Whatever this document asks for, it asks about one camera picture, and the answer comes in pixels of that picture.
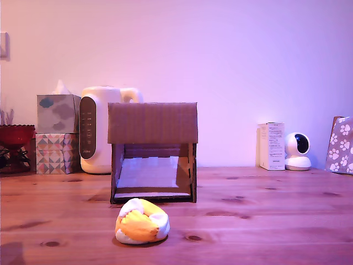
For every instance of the yellow and white footbag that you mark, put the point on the yellow and white footbag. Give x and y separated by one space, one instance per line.
138 223

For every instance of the cardboard dice tower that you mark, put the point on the cardboard dice tower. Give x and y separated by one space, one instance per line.
153 122

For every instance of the white electric kettle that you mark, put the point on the white electric kettle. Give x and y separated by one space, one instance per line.
106 96

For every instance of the white printed carton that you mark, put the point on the white printed carton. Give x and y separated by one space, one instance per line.
275 146

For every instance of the cloud print tissue box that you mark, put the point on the cloud print tissue box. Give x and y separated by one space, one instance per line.
55 113

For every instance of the white tissue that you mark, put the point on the white tissue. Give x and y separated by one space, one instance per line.
60 88

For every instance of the triangle pattern tissue box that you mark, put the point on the triangle pattern tissue box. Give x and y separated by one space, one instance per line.
52 154

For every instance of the red glass bowl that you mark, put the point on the red glass bowl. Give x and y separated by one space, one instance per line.
16 135

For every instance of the wooden chair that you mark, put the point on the wooden chair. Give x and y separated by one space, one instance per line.
337 118

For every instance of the dried lavender stems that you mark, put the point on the dried lavender stems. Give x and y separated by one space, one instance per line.
5 117

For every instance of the small white round camera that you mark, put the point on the small white round camera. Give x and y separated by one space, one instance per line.
296 163

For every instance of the wall switch plate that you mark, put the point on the wall switch plate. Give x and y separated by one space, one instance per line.
4 47

